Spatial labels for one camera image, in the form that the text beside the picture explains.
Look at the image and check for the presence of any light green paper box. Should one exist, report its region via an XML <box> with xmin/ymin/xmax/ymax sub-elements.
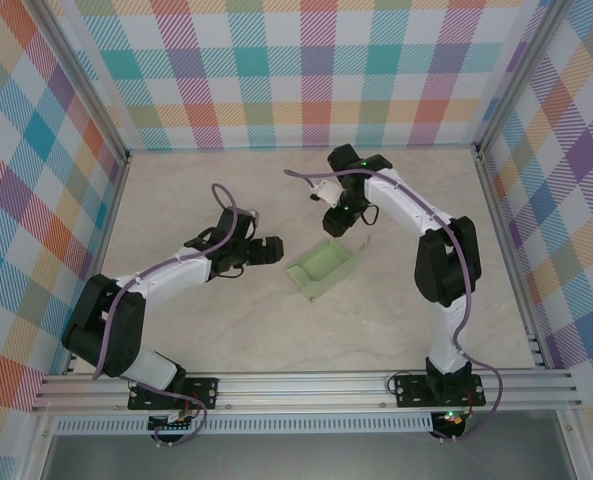
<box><xmin>284</xmin><ymin>234</ymin><xmax>375</xmax><ymax>305</ymax></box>

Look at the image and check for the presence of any grey metal shelf panel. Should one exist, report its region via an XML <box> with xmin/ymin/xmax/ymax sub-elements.
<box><xmin>40</xmin><ymin>433</ymin><xmax>580</xmax><ymax>480</ymax></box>

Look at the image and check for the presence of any thin aluminium frame bar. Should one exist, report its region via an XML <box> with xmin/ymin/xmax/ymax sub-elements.
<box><xmin>125</xmin><ymin>143</ymin><xmax>480</xmax><ymax>154</ymax></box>

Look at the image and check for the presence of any left aluminium side rail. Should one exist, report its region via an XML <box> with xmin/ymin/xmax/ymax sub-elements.
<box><xmin>64</xmin><ymin>152</ymin><xmax>132</xmax><ymax>376</ymax></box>

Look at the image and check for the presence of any aluminium side rail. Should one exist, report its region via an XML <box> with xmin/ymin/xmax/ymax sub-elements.
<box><xmin>473</xmin><ymin>144</ymin><xmax>550</xmax><ymax>371</ymax></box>
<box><xmin>64</xmin><ymin>152</ymin><xmax>132</xmax><ymax>376</ymax></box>

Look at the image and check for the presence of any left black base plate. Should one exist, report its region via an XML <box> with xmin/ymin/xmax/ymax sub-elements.
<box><xmin>127</xmin><ymin>375</ymin><xmax>221</xmax><ymax>412</ymax></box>

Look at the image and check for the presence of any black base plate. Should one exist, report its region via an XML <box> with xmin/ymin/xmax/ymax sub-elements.
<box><xmin>127</xmin><ymin>375</ymin><xmax>221</xmax><ymax>412</ymax></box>
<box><xmin>393</xmin><ymin>372</ymin><xmax>486</xmax><ymax>409</ymax></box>

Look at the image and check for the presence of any wide aluminium frame rail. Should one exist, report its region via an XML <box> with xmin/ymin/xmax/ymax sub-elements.
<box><xmin>30</xmin><ymin>372</ymin><xmax>585</xmax><ymax>414</ymax></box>

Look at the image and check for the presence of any right aluminium side rail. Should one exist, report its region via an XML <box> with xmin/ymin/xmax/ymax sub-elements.
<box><xmin>473</xmin><ymin>144</ymin><xmax>550</xmax><ymax>371</ymax></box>

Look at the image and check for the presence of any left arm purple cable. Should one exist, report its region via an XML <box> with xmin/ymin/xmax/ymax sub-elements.
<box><xmin>91</xmin><ymin>183</ymin><xmax>241</xmax><ymax>449</ymax></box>

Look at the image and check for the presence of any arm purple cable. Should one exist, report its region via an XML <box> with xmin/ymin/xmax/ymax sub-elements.
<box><xmin>91</xmin><ymin>183</ymin><xmax>241</xmax><ymax>449</ymax></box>
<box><xmin>281</xmin><ymin>167</ymin><xmax>505</xmax><ymax>444</ymax></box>

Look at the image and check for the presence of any slotted grey cable duct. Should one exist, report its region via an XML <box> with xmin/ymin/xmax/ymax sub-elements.
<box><xmin>53</xmin><ymin>417</ymin><xmax>435</xmax><ymax>435</ymax></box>

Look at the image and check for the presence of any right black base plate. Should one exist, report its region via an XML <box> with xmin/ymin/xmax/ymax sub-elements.
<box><xmin>393</xmin><ymin>372</ymin><xmax>486</xmax><ymax>409</ymax></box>

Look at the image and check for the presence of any right aluminium frame post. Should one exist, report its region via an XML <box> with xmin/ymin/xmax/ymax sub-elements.
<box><xmin>473</xmin><ymin>0</ymin><xmax>565</xmax><ymax>156</ymax></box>

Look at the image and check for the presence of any aluminium frame post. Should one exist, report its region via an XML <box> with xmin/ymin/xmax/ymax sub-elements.
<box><xmin>35</xmin><ymin>0</ymin><xmax>132</xmax><ymax>166</ymax></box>
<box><xmin>473</xmin><ymin>0</ymin><xmax>565</xmax><ymax>156</ymax></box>

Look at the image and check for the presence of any left aluminium frame post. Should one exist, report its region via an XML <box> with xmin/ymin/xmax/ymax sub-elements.
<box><xmin>35</xmin><ymin>0</ymin><xmax>132</xmax><ymax>166</ymax></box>

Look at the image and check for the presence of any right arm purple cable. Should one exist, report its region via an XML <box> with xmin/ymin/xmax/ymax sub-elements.
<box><xmin>281</xmin><ymin>167</ymin><xmax>505</xmax><ymax>444</ymax></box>

